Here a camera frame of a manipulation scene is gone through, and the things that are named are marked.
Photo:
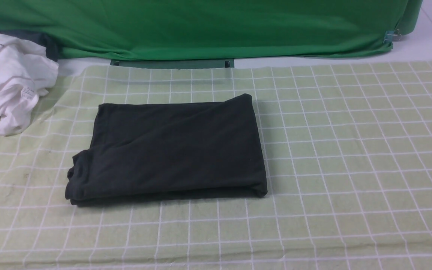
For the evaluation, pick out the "dark gray long-sleeved shirt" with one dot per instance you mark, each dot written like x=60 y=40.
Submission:
x=176 y=151

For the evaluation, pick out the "white crumpled shirt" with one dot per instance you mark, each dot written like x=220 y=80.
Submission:
x=26 y=74

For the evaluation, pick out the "green checkered table cloth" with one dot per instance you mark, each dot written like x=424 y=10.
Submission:
x=348 y=151

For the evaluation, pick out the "green backdrop cloth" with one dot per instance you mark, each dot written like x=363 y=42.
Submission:
x=213 y=29

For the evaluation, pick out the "teal binder clip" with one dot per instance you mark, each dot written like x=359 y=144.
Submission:
x=392 y=36

